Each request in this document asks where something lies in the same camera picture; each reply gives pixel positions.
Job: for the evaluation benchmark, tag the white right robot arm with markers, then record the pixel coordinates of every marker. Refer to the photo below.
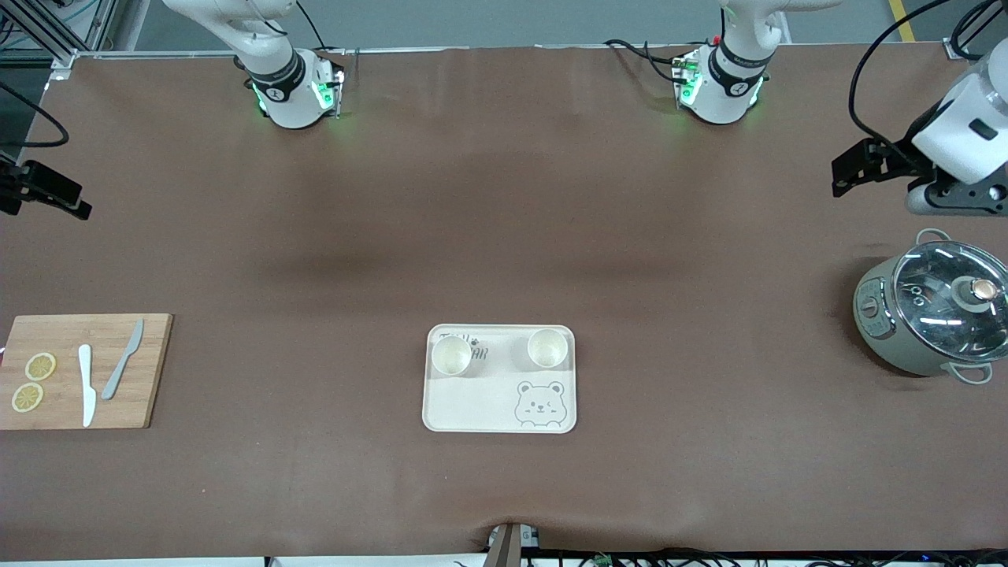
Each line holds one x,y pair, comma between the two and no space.
276,47

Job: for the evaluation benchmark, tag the white plastic knife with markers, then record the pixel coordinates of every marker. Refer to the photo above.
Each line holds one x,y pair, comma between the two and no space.
87,386

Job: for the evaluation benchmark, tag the white plastic cup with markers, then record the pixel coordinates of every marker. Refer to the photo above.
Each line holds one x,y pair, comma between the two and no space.
451,356
547,348

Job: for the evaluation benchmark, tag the bamboo cutting board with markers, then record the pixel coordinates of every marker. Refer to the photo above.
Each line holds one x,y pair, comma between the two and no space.
118,409

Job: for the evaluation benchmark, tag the green electric cooking pot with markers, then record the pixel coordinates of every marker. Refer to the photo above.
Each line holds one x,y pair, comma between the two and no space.
874,323

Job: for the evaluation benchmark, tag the aluminium frame post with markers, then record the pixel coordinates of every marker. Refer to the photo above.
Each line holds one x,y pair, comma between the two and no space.
957,49
63,59

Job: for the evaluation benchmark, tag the yellow lemon slice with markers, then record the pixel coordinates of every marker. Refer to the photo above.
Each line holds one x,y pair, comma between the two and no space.
40,366
27,398

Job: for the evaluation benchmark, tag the grey plastic knife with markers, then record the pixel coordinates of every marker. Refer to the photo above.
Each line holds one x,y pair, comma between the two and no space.
118,370

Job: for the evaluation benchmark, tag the glass pot lid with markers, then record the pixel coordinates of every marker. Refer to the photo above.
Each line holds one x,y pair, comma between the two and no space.
937,299

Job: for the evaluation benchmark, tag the cream tray with bear print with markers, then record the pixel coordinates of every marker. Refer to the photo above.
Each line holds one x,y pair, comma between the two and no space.
488,402

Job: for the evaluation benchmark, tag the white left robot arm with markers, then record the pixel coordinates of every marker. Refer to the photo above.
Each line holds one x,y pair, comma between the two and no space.
736,71

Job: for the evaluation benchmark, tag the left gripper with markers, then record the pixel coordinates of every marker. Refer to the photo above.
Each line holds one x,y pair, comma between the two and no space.
897,160

